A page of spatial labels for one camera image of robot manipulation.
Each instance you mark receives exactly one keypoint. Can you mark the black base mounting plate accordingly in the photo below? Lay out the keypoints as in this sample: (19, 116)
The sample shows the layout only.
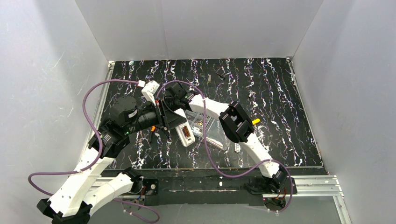
(207, 186)

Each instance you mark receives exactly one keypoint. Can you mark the yellow handled screwdriver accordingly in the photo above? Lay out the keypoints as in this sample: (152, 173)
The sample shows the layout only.
(255, 121)

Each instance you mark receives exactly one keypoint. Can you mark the orange handled pliers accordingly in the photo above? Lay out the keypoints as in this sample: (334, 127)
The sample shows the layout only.
(156, 132)

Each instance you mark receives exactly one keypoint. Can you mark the white remote control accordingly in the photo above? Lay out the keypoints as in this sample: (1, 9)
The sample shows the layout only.
(184, 130)

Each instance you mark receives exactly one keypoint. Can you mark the aluminium frame rail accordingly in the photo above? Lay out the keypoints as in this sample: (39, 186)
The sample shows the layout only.
(92, 123)

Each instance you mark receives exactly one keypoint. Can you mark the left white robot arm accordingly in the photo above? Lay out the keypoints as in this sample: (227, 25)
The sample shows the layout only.
(114, 141)

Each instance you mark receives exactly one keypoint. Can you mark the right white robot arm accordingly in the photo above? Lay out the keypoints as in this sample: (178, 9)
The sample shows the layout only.
(238, 128)

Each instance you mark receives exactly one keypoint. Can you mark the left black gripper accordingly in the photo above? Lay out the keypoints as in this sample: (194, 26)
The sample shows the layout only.
(161, 114)

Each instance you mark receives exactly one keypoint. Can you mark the clear plastic screw box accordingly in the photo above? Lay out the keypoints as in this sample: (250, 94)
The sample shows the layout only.
(215, 135)

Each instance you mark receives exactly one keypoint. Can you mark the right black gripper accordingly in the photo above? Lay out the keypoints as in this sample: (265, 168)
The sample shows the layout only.
(173, 101)

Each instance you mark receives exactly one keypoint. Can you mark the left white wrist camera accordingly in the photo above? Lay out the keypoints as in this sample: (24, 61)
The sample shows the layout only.
(149, 89)

